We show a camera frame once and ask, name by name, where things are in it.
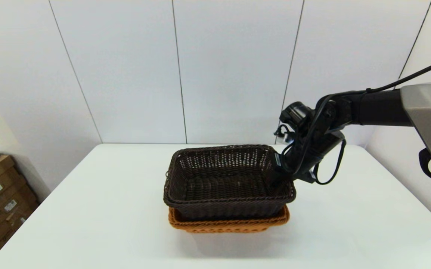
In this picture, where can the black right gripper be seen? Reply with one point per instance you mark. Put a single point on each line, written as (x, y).
(312, 153)

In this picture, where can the dark brown wicker basket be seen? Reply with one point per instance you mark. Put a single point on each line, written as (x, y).
(230, 209)

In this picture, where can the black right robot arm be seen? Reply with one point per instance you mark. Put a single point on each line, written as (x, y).
(380, 108)

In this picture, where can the orange wicker basket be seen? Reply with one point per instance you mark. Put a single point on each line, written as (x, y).
(230, 226)

